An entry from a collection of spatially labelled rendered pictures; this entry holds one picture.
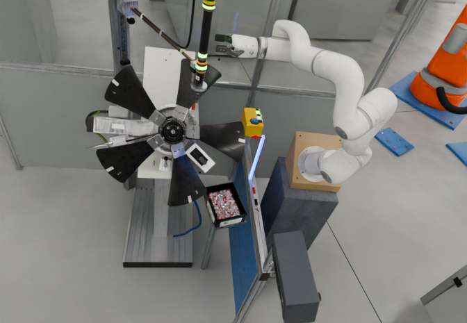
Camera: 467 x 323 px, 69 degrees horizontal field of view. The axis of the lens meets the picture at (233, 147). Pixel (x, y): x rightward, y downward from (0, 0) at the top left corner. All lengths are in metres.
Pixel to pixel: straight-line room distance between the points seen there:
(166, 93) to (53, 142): 1.26
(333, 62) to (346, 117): 0.18
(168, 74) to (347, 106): 1.05
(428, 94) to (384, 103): 3.92
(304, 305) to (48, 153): 2.29
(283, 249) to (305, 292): 0.16
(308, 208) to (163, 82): 1.03
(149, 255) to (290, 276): 1.43
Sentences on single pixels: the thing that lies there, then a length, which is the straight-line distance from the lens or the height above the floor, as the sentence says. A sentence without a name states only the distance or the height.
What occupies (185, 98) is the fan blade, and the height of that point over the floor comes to 1.31.
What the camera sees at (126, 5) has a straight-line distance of 1.85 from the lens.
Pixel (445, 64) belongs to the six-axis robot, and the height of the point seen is 0.58.
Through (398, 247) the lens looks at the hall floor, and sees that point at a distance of 3.24.
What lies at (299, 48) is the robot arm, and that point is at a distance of 1.28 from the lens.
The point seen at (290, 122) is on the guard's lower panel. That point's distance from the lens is 2.64.
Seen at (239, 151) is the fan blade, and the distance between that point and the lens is 1.65.
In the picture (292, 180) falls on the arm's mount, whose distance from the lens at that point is 1.83.
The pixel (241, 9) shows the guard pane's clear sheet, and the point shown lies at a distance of 2.12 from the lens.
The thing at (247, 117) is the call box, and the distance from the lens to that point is 1.98.
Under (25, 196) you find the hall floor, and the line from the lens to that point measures 3.02.
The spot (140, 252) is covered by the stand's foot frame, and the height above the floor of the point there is 0.08.
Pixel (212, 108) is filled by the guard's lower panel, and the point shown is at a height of 0.78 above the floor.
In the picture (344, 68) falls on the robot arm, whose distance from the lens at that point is 1.12.
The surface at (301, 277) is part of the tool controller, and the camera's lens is 1.24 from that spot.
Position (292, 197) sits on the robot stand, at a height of 0.93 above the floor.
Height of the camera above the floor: 2.29
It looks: 44 degrees down
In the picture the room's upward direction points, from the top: 14 degrees clockwise
